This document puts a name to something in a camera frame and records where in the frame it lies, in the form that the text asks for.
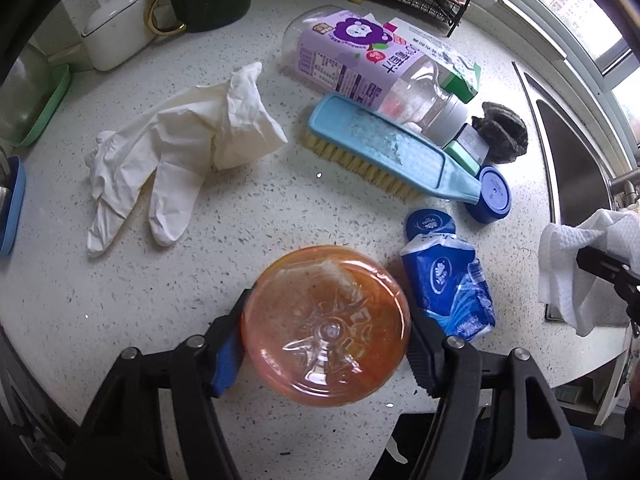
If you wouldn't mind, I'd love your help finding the white paper towel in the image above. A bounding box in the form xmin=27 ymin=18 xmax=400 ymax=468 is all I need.
xmin=538 ymin=209 xmax=639 ymax=337

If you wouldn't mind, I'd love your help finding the blue tissue packet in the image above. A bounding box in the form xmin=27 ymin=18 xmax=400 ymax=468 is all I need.
xmin=400 ymin=208 xmax=497 ymax=341

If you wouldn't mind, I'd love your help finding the orange plastic bottle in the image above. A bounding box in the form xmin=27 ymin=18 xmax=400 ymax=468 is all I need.
xmin=241 ymin=246 xmax=411 ymax=408

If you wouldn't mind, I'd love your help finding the blue round lid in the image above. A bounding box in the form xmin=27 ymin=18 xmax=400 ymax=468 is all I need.
xmin=465 ymin=166 xmax=512 ymax=224

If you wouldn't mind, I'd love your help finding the black green small box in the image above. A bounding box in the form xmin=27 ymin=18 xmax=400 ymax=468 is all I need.
xmin=444 ymin=124 xmax=489 ymax=177

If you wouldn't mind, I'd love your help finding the white latex glove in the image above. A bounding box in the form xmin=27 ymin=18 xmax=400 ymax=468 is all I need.
xmin=86 ymin=62 xmax=288 ymax=258

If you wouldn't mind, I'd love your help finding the stainless steel sink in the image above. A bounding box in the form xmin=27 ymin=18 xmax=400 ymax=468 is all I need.
xmin=518 ymin=72 xmax=639 ymax=327

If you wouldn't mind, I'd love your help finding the blue scrub brush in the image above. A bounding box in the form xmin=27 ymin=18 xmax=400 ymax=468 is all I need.
xmin=303 ymin=93 xmax=480 ymax=205

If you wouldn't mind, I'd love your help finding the dark scouring pad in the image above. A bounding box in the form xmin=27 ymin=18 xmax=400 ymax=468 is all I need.
xmin=472 ymin=102 xmax=528 ymax=164

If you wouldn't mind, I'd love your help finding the white green medicine box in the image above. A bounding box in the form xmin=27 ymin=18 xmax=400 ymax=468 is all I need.
xmin=383 ymin=18 xmax=482 ymax=104

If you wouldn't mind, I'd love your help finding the purple label plastic bottle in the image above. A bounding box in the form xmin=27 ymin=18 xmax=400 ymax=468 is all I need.
xmin=281 ymin=6 xmax=468 ymax=148

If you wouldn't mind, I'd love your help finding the green coaster tray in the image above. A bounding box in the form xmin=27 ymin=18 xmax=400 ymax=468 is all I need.
xmin=15 ymin=64 xmax=72 ymax=148

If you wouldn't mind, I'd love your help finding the glass carafe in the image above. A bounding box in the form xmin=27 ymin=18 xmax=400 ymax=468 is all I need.
xmin=0 ymin=44 xmax=56 ymax=145

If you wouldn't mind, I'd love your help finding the white ceramic sugar jar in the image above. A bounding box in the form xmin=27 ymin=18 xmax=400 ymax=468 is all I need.
xmin=81 ymin=0 xmax=155 ymax=72

